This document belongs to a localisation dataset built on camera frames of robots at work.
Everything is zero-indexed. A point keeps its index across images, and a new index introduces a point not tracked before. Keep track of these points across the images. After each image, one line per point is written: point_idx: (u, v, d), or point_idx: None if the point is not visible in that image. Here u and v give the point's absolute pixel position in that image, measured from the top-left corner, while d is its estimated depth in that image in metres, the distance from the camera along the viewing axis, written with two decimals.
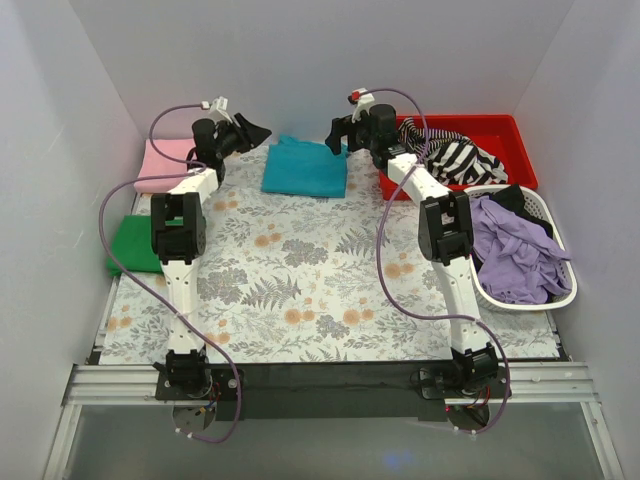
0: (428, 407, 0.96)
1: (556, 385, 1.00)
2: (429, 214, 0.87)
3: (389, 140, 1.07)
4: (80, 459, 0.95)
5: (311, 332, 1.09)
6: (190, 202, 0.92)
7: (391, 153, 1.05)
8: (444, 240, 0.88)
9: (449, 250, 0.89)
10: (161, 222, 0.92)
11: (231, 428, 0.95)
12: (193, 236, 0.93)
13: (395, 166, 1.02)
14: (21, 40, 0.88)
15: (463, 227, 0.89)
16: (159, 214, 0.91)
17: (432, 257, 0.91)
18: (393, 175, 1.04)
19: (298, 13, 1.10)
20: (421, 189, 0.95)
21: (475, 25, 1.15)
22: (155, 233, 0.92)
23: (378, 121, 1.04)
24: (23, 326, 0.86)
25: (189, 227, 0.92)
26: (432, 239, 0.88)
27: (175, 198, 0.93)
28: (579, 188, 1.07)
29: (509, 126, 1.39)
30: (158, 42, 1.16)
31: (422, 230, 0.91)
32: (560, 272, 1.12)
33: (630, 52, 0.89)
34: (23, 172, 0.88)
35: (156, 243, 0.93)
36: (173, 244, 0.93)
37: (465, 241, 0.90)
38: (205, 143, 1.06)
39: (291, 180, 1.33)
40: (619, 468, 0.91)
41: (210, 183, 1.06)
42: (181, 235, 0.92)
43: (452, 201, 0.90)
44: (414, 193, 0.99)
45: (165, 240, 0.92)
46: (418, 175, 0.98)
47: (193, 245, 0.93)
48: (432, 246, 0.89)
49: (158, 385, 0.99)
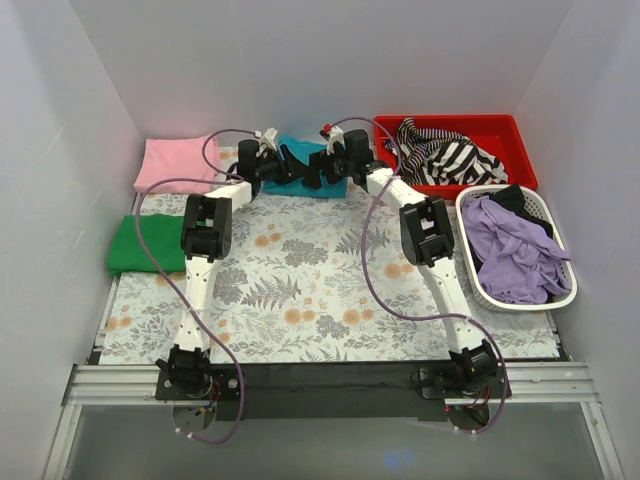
0: (429, 406, 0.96)
1: (556, 385, 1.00)
2: (408, 219, 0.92)
3: (366, 158, 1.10)
4: (80, 459, 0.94)
5: (311, 332, 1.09)
6: (221, 204, 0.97)
7: (368, 170, 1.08)
8: (425, 243, 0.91)
9: (431, 253, 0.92)
10: (192, 220, 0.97)
11: (232, 428, 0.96)
12: (220, 237, 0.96)
13: (373, 179, 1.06)
14: (21, 40, 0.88)
15: (443, 230, 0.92)
16: (192, 213, 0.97)
17: (417, 260, 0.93)
18: (372, 189, 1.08)
19: (298, 13, 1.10)
20: (401, 198, 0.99)
21: (475, 25, 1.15)
22: (185, 230, 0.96)
23: (352, 143, 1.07)
24: (24, 326, 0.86)
25: (217, 228, 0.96)
26: (413, 243, 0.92)
27: (207, 200, 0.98)
28: (579, 189, 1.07)
29: (509, 127, 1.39)
30: (158, 41, 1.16)
31: (405, 236, 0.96)
32: (560, 272, 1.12)
33: (630, 52, 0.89)
34: (23, 172, 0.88)
35: (184, 240, 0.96)
36: (200, 243, 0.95)
37: (446, 243, 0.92)
38: (246, 159, 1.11)
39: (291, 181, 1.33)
40: (619, 469, 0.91)
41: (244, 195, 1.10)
42: (208, 235, 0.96)
43: (429, 207, 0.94)
44: (393, 204, 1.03)
45: (194, 238, 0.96)
46: (396, 185, 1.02)
47: (217, 244, 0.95)
48: (414, 249, 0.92)
49: (158, 385, 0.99)
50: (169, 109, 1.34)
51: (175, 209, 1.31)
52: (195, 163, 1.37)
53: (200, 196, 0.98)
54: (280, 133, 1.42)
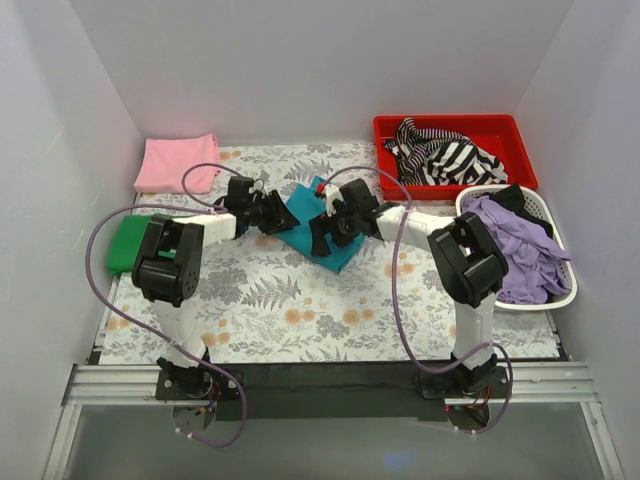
0: (429, 407, 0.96)
1: (556, 385, 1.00)
2: (445, 245, 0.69)
3: (372, 204, 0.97)
4: (80, 459, 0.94)
5: (311, 332, 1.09)
6: (191, 228, 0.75)
7: (377, 213, 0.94)
8: (474, 271, 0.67)
9: (482, 283, 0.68)
10: (150, 249, 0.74)
11: (237, 431, 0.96)
12: (182, 273, 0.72)
13: (385, 220, 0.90)
14: (22, 41, 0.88)
15: (489, 250, 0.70)
16: (151, 240, 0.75)
17: (466, 297, 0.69)
18: (386, 231, 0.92)
19: (298, 13, 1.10)
20: (423, 228, 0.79)
21: (475, 25, 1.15)
22: (139, 259, 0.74)
23: (351, 193, 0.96)
24: (24, 327, 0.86)
25: (178, 260, 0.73)
26: (458, 274, 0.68)
27: (175, 225, 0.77)
28: (579, 189, 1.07)
29: (509, 127, 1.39)
30: (158, 41, 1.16)
31: (442, 272, 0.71)
32: (560, 272, 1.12)
33: (631, 52, 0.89)
34: (24, 173, 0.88)
35: (137, 276, 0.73)
36: (154, 280, 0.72)
37: (498, 267, 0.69)
38: (234, 191, 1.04)
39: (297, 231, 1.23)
40: (619, 469, 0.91)
41: (226, 228, 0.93)
42: (168, 267, 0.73)
43: (463, 227, 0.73)
44: (416, 239, 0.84)
45: (147, 272, 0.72)
46: (412, 216, 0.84)
47: (176, 282, 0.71)
48: (462, 283, 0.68)
49: (158, 385, 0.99)
50: (169, 109, 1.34)
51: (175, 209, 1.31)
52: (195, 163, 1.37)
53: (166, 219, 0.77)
54: (280, 133, 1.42)
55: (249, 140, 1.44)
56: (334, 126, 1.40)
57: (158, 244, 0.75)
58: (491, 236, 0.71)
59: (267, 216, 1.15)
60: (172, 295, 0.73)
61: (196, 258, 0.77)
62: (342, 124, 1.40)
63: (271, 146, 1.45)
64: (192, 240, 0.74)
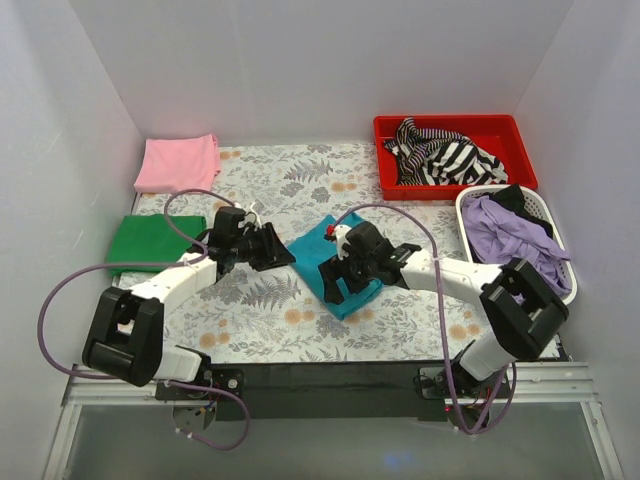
0: (428, 406, 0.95)
1: (556, 385, 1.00)
2: (503, 304, 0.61)
3: (387, 251, 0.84)
4: (80, 459, 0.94)
5: (311, 332, 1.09)
6: (145, 306, 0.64)
7: (398, 260, 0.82)
8: (537, 326, 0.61)
9: (545, 338, 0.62)
10: (101, 329, 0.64)
11: (244, 431, 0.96)
12: (138, 358, 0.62)
13: (411, 268, 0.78)
14: (21, 41, 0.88)
15: (546, 297, 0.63)
16: (103, 318, 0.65)
17: (531, 356, 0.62)
18: (413, 281, 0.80)
19: (297, 13, 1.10)
20: (465, 280, 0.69)
21: (475, 26, 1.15)
22: (90, 341, 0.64)
23: (362, 240, 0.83)
24: (23, 327, 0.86)
25: (133, 344, 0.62)
26: (522, 335, 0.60)
27: (133, 296, 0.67)
28: (580, 190, 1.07)
29: (508, 127, 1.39)
30: (158, 42, 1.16)
31: (497, 331, 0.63)
32: (560, 273, 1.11)
33: (630, 52, 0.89)
34: (23, 173, 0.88)
35: (89, 358, 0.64)
36: (108, 364, 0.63)
37: (558, 315, 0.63)
38: (221, 226, 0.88)
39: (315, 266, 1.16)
40: (619, 469, 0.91)
41: (201, 278, 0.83)
42: (123, 351, 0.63)
43: (512, 275, 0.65)
44: (455, 291, 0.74)
45: (99, 354, 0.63)
46: (446, 266, 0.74)
47: (130, 369, 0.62)
48: (528, 343, 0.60)
49: (158, 385, 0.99)
50: (168, 109, 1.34)
51: (175, 209, 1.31)
52: (195, 163, 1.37)
53: (123, 289, 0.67)
54: (280, 133, 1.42)
55: (249, 140, 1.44)
56: (334, 126, 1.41)
57: (111, 321, 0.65)
58: (545, 281, 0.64)
59: (258, 251, 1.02)
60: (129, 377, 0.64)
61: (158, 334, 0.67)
62: (342, 124, 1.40)
63: (271, 146, 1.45)
64: (149, 319, 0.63)
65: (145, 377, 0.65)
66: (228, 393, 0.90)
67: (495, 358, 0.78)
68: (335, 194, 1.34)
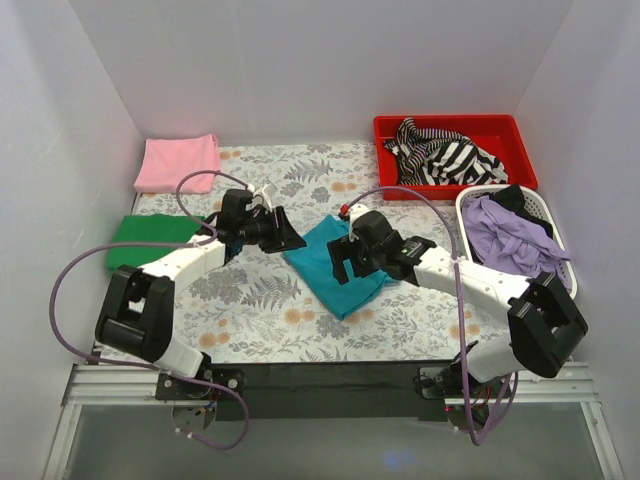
0: (429, 407, 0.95)
1: (557, 385, 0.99)
2: (530, 319, 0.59)
3: (397, 245, 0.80)
4: (80, 459, 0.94)
5: (311, 332, 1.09)
6: (157, 283, 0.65)
7: (407, 253, 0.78)
8: (558, 344, 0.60)
9: (564, 357, 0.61)
10: (114, 305, 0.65)
11: (243, 431, 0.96)
12: (149, 334, 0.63)
13: (427, 269, 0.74)
14: (21, 40, 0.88)
15: (570, 316, 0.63)
16: (115, 294, 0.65)
17: (546, 373, 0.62)
18: (426, 280, 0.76)
19: (297, 13, 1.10)
20: (490, 291, 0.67)
21: (475, 25, 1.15)
22: (102, 317, 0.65)
23: (370, 231, 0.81)
24: (23, 327, 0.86)
25: (144, 320, 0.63)
26: (543, 351, 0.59)
27: (145, 275, 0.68)
28: (580, 190, 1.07)
29: (508, 127, 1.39)
30: (158, 42, 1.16)
31: (517, 343, 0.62)
32: (560, 272, 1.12)
33: (630, 53, 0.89)
34: (23, 173, 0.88)
35: (99, 333, 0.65)
36: (119, 340, 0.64)
37: (579, 335, 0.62)
38: (229, 208, 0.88)
39: (315, 266, 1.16)
40: (619, 469, 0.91)
41: (209, 260, 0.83)
42: (134, 327, 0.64)
43: (537, 289, 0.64)
44: (474, 298, 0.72)
45: (111, 330, 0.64)
46: (467, 272, 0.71)
47: (141, 345, 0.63)
48: (547, 360, 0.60)
49: (158, 385, 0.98)
50: (168, 109, 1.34)
51: (175, 209, 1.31)
52: (195, 163, 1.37)
53: (135, 267, 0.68)
54: (280, 133, 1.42)
55: (249, 140, 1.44)
56: (334, 126, 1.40)
57: (123, 299, 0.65)
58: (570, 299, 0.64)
59: (267, 234, 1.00)
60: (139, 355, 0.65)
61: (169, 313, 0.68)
62: (343, 124, 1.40)
63: (271, 146, 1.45)
64: (160, 297, 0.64)
65: (154, 355, 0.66)
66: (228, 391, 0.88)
67: (500, 363, 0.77)
68: (334, 194, 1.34)
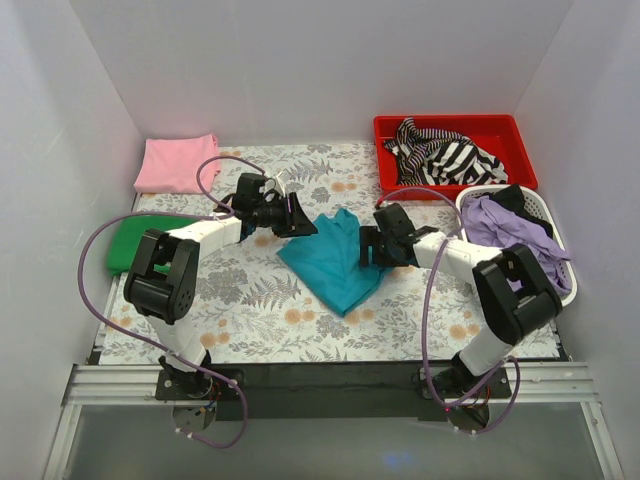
0: (428, 407, 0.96)
1: (556, 385, 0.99)
2: (493, 277, 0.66)
3: (407, 230, 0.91)
4: (80, 460, 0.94)
5: (311, 332, 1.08)
6: (182, 245, 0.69)
7: (413, 238, 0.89)
8: (524, 308, 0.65)
9: (530, 321, 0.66)
10: (143, 265, 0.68)
11: (240, 430, 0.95)
12: (174, 294, 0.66)
13: (422, 246, 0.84)
14: (21, 39, 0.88)
15: (539, 286, 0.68)
16: (144, 255, 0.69)
17: (511, 335, 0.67)
18: (424, 258, 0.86)
19: (297, 13, 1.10)
20: (467, 259, 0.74)
21: (475, 25, 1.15)
22: (132, 275, 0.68)
23: (385, 218, 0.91)
24: (23, 327, 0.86)
25: (172, 278, 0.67)
26: (507, 310, 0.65)
27: (171, 238, 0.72)
28: (580, 189, 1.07)
29: (508, 127, 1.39)
30: (158, 42, 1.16)
31: (487, 305, 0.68)
32: (560, 273, 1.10)
33: (630, 52, 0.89)
34: (23, 173, 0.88)
35: (128, 291, 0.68)
36: (146, 297, 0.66)
37: (547, 306, 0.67)
38: (246, 191, 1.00)
39: (312, 267, 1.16)
40: (619, 469, 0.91)
41: (228, 236, 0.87)
42: (161, 285, 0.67)
43: (511, 259, 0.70)
44: (454, 268, 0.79)
45: (139, 288, 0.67)
46: (454, 245, 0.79)
47: (167, 302, 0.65)
48: (511, 320, 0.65)
49: (158, 385, 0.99)
50: (169, 109, 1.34)
51: (175, 209, 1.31)
52: (195, 163, 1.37)
53: (163, 231, 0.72)
54: (280, 133, 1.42)
55: (249, 140, 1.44)
56: (334, 126, 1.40)
57: (150, 260, 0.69)
58: (541, 271, 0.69)
59: (280, 219, 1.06)
60: (163, 315, 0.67)
61: (193, 277, 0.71)
62: (343, 124, 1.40)
63: (270, 146, 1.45)
64: (186, 259, 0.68)
65: (176, 317, 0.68)
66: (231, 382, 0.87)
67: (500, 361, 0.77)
68: (334, 194, 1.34)
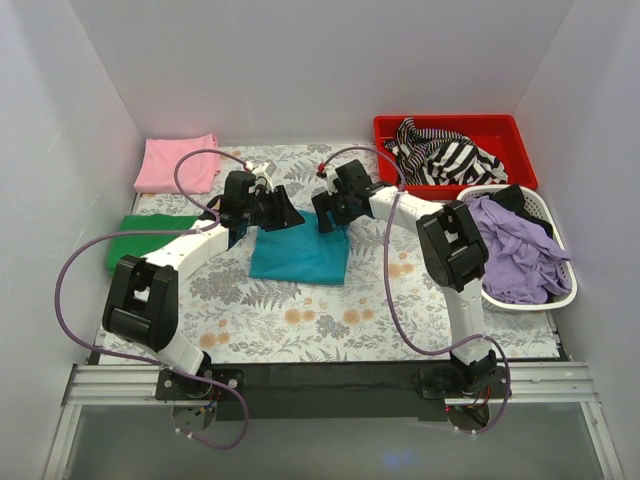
0: (429, 407, 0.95)
1: (556, 385, 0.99)
2: (431, 230, 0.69)
3: (367, 184, 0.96)
4: (80, 460, 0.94)
5: (311, 332, 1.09)
6: (160, 274, 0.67)
7: (370, 190, 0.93)
8: (456, 256, 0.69)
9: (462, 268, 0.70)
10: (119, 295, 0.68)
11: (241, 430, 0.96)
12: (152, 330, 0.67)
13: (378, 199, 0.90)
14: (20, 39, 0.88)
15: (472, 238, 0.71)
16: (120, 285, 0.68)
17: (447, 281, 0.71)
18: (379, 211, 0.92)
19: (297, 13, 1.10)
20: (413, 212, 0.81)
21: (476, 25, 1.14)
22: (108, 306, 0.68)
23: (345, 172, 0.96)
24: (23, 326, 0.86)
25: (150, 309, 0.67)
26: (440, 259, 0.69)
27: (148, 264, 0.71)
28: (580, 188, 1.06)
29: (508, 127, 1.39)
30: (158, 41, 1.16)
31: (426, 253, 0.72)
32: (560, 272, 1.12)
33: (630, 52, 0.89)
34: (23, 173, 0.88)
35: (108, 319, 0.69)
36: (126, 328, 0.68)
37: (479, 254, 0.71)
38: (235, 193, 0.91)
39: (281, 258, 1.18)
40: (619, 469, 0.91)
41: (212, 247, 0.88)
42: (140, 318, 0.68)
43: (450, 214, 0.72)
44: (407, 222, 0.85)
45: (119, 318, 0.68)
46: (405, 200, 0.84)
47: (148, 336, 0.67)
48: (444, 266, 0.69)
49: (158, 385, 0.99)
50: (168, 109, 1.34)
51: (175, 209, 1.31)
52: (195, 162, 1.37)
53: (140, 257, 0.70)
54: (280, 133, 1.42)
55: (249, 140, 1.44)
56: (334, 126, 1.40)
57: (127, 291, 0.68)
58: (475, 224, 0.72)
59: (269, 212, 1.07)
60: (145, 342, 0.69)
61: (172, 305, 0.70)
62: (343, 124, 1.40)
63: (270, 146, 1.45)
64: (163, 292, 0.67)
65: (158, 344, 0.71)
66: (229, 389, 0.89)
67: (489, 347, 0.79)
68: None
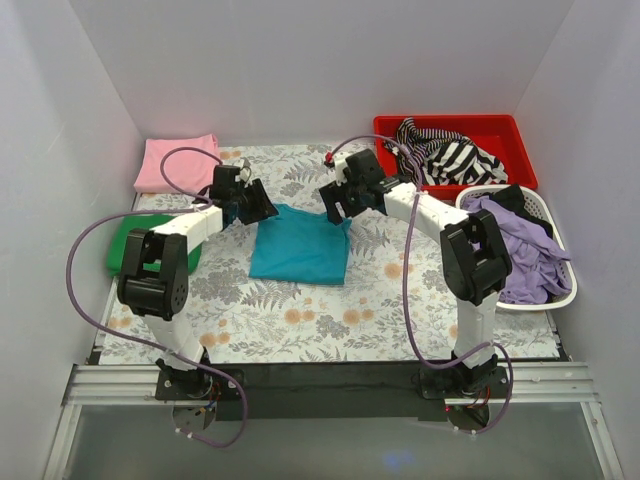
0: (429, 407, 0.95)
1: (556, 385, 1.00)
2: (458, 242, 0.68)
3: (378, 176, 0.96)
4: (80, 460, 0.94)
5: (311, 332, 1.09)
6: (170, 239, 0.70)
7: (385, 185, 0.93)
8: (480, 270, 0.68)
9: (485, 283, 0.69)
10: (132, 265, 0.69)
11: (239, 430, 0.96)
12: (169, 291, 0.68)
13: (393, 197, 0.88)
14: (20, 39, 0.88)
15: (497, 251, 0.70)
16: (132, 255, 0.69)
17: (467, 294, 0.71)
18: (392, 208, 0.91)
19: (297, 13, 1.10)
20: (435, 220, 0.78)
21: (476, 25, 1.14)
22: (122, 277, 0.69)
23: (358, 162, 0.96)
24: (23, 326, 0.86)
25: (164, 272, 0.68)
26: (465, 273, 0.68)
27: (156, 235, 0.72)
28: (580, 189, 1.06)
29: (508, 127, 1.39)
30: (158, 41, 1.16)
31: (449, 264, 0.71)
32: (560, 272, 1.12)
33: (630, 52, 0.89)
34: (23, 172, 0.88)
35: (122, 292, 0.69)
36: (141, 296, 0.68)
37: (502, 268, 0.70)
38: (223, 181, 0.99)
39: (281, 258, 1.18)
40: (619, 469, 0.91)
41: (212, 225, 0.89)
42: (155, 283, 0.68)
43: (475, 224, 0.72)
44: (428, 227, 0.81)
45: (133, 288, 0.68)
46: (425, 202, 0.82)
47: (164, 297, 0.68)
48: (467, 281, 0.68)
49: (158, 385, 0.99)
50: (168, 109, 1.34)
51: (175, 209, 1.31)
52: (195, 162, 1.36)
53: (147, 229, 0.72)
54: (280, 133, 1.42)
55: (249, 140, 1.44)
56: (334, 126, 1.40)
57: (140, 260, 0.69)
58: (501, 238, 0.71)
59: (252, 203, 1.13)
60: (161, 309, 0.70)
61: (183, 271, 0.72)
62: (343, 123, 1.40)
63: (270, 146, 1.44)
64: (176, 254, 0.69)
65: (173, 312, 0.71)
66: (232, 383, 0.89)
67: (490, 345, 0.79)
68: None
